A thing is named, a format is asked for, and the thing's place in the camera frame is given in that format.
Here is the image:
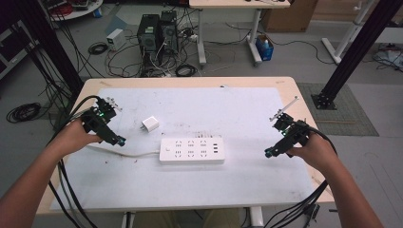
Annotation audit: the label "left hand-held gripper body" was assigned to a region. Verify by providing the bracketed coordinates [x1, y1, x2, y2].
[80, 96, 124, 143]

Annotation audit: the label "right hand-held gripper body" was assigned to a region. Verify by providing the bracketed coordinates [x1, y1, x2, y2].
[269, 96, 312, 154]

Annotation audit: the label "person's left hand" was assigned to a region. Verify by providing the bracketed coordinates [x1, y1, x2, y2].
[51, 118, 103, 158]

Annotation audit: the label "person's right hand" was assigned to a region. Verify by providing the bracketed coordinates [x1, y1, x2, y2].
[286, 132, 338, 175]

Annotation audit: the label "white charger adapter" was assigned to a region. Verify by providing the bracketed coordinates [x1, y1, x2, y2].
[140, 115, 161, 134]

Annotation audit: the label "grey floor mat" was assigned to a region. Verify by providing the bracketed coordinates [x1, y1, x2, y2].
[296, 82, 380, 138]

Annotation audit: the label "white table leg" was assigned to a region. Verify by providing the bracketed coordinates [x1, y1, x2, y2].
[248, 206, 265, 228]
[121, 211, 137, 228]

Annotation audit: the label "white power strip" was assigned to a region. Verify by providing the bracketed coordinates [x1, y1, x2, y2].
[159, 136, 226, 165]

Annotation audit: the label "small white box device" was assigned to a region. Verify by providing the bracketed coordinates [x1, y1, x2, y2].
[106, 28, 127, 52]

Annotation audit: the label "white table mat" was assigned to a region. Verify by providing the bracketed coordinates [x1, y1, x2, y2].
[49, 86, 316, 212]

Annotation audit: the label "blue storage box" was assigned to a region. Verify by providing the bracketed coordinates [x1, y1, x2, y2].
[255, 33, 276, 63]

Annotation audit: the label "black computer tower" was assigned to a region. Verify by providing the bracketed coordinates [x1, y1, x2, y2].
[159, 9, 180, 55]
[136, 13, 162, 66]

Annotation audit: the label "white metal stand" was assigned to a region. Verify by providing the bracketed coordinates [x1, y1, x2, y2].
[320, 0, 373, 66]

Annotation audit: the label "round white table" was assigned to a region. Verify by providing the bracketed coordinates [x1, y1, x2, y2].
[40, 0, 105, 23]

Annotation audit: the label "brown cardboard box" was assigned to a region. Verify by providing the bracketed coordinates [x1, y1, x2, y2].
[259, 0, 319, 33]

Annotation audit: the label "light wooden desk white legs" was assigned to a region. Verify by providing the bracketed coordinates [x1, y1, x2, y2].
[188, 0, 292, 68]

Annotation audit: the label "white power strip cable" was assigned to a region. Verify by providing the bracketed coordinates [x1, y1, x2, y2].
[85, 143, 162, 159]

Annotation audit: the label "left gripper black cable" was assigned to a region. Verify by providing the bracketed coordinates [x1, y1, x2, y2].
[47, 94, 103, 228]

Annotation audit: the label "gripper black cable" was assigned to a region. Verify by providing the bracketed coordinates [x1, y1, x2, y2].
[47, 94, 103, 228]
[263, 125, 338, 228]

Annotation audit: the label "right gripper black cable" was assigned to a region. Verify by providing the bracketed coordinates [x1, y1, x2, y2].
[263, 125, 338, 228]

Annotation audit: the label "coiled black cable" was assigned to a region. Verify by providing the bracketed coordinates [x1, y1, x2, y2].
[5, 102, 43, 124]
[86, 41, 109, 56]
[174, 64, 199, 78]

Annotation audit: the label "black metal frame post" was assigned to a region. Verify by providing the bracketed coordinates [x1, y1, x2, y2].
[12, 0, 86, 97]
[311, 0, 403, 111]

